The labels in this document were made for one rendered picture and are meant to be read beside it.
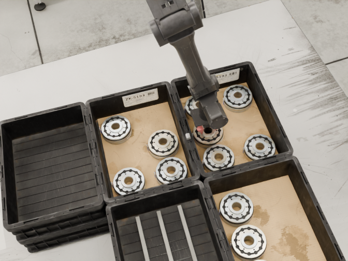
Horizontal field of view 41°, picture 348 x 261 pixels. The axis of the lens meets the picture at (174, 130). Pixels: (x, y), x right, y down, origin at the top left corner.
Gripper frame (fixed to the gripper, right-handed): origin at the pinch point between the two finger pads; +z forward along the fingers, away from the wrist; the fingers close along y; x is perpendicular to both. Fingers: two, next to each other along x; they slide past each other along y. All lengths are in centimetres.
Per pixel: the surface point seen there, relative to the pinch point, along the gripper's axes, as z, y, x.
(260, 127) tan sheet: 4.2, 18.3, -2.4
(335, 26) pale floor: 87, 118, 103
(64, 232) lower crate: 6, -54, -19
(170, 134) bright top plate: 1.2, -12.6, 2.9
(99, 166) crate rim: -6.0, -37.4, -6.2
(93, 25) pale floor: 86, -29, 156
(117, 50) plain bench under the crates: 17, -21, 62
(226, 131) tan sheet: 4.1, 6.5, -0.1
